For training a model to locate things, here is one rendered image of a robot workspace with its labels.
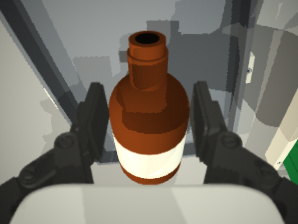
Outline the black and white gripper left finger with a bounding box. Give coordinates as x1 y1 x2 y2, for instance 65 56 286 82
0 82 109 224

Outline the brown glass bottle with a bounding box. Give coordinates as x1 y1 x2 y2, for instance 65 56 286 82
108 31 190 185

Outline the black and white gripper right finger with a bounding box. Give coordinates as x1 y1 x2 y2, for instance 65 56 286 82
189 81 298 224

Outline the green divided crate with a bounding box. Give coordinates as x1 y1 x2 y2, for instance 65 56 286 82
283 139 298 185

